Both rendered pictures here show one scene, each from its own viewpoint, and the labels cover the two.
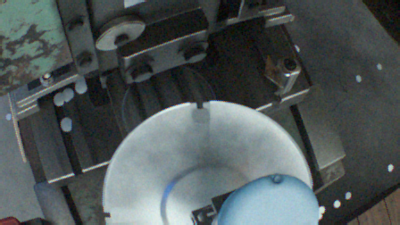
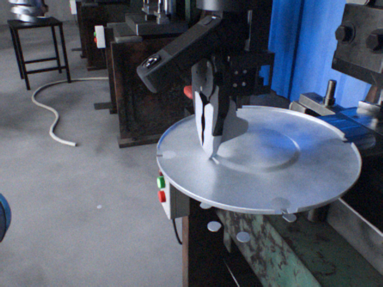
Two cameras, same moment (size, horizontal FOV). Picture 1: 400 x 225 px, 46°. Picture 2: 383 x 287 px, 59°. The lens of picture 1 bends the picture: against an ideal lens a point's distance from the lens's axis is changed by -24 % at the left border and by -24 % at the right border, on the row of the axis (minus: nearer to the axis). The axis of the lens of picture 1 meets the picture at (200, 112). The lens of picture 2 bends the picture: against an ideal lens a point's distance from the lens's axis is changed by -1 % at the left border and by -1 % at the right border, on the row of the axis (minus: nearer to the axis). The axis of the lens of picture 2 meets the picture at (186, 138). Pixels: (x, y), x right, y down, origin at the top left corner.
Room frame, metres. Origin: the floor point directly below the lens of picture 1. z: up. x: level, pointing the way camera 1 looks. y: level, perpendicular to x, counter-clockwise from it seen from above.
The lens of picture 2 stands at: (0.09, -0.49, 1.03)
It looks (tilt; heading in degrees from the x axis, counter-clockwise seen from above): 28 degrees down; 102
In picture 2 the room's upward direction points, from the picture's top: straight up
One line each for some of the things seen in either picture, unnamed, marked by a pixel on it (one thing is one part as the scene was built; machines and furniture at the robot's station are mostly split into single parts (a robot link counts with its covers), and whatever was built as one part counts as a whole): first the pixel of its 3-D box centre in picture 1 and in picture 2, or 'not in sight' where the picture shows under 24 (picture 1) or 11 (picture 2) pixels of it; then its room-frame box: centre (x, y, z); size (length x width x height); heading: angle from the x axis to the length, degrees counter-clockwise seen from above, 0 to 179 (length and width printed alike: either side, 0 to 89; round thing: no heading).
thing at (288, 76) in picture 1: (285, 74); not in sight; (0.32, -0.11, 0.75); 0.03 x 0.03 x 0.10; 31
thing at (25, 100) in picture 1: (44, 78); (325, 101); (0.24, 0.25, 0.76); 0.17 x 0.06 x 0.10; 121
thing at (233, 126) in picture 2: not in sight; (227, 130); (0.06, -0.08, 0.83); 0.06 x 0.03 x 0.09; 31
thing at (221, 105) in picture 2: not in sight; (215, 101); (0.05, -0.09, 0.88); 0.05 x 0.02 x 0.09; 121
